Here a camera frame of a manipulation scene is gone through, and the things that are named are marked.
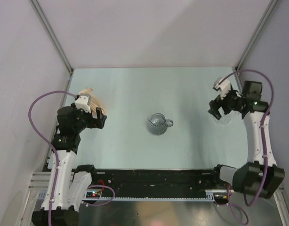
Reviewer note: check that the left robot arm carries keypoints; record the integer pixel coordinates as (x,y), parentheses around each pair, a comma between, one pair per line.
(67,185)

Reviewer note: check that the left aluminium frame post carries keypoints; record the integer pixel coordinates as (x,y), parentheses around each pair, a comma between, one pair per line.
(51,34)

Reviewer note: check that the aluminium frame post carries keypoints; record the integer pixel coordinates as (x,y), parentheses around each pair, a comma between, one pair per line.
(265,19)
(51,34)

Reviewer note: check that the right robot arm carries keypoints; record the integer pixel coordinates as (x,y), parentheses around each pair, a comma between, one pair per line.
(260,175)

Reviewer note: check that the glass coffee server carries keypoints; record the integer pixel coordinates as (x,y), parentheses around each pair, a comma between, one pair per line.
(157,124)

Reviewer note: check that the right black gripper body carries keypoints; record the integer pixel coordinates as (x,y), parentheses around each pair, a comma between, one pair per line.
(231,102)

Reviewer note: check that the right aluminium frame post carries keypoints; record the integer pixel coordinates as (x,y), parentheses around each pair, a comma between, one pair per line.
(265,19)

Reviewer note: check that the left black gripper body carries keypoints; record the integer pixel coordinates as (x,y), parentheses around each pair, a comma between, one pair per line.
(87,121)

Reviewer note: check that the white slotted cable duct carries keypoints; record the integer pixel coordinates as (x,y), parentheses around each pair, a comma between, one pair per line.
(209,197)

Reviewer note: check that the clear glass dripper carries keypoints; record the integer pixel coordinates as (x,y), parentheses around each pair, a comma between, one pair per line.
(225,118)

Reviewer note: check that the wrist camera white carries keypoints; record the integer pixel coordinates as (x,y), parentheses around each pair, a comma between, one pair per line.
(82,102)
(223,86)

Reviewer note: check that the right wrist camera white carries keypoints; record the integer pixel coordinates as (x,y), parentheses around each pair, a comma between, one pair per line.
(223,86)

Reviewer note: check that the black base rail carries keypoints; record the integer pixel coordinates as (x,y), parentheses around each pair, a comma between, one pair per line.
(159,184)

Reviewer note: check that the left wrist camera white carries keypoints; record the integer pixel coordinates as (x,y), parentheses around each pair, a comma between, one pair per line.
(82,102)

